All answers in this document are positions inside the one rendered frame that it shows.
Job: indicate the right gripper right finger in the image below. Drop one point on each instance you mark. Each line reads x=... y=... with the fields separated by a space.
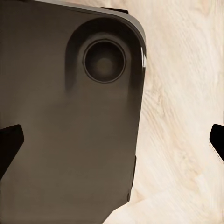
x=217 y=139

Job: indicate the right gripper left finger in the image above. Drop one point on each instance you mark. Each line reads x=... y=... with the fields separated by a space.
x=11 y=140

